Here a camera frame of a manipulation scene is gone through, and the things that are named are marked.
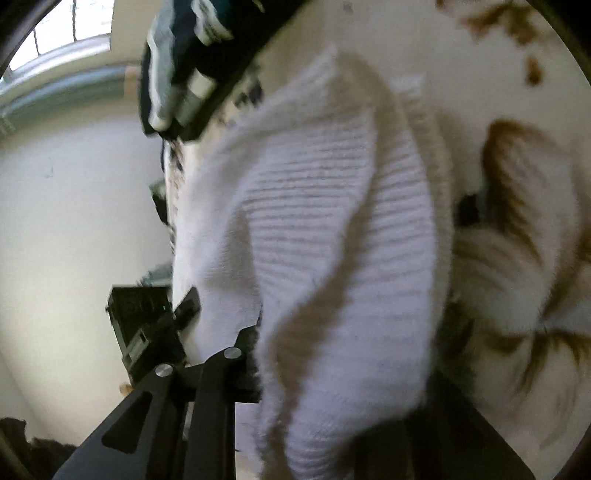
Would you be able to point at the folded black striped sweater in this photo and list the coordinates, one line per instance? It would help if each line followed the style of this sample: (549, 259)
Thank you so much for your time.
(198, 60)

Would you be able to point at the barred window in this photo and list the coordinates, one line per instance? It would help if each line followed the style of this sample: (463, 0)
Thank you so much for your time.
(60, 34)

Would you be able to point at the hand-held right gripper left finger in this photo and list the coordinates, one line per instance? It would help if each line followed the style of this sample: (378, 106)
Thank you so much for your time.
(207, 392)

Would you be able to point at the green striped curtain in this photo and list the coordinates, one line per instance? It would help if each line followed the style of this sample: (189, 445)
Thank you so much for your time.
(60, 94)

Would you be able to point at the white knit sweater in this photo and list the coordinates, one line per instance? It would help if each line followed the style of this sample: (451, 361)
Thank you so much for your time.
(323, 240)

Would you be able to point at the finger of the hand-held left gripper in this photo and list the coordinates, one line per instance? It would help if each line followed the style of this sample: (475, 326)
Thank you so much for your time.
(187, 308)

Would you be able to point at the floral bed blanket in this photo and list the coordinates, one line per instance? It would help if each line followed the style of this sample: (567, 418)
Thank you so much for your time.
(517, 221)

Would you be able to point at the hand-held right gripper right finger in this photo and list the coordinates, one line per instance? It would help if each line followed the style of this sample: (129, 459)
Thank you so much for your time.
(461, 443)

